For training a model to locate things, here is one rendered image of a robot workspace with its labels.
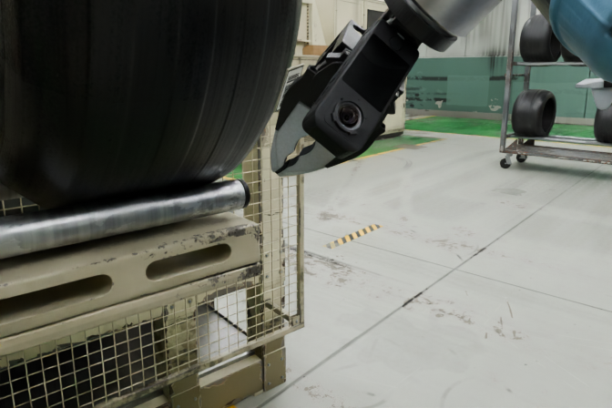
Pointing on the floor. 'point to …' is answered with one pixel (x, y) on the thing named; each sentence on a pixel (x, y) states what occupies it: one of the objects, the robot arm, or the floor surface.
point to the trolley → (523, 124)
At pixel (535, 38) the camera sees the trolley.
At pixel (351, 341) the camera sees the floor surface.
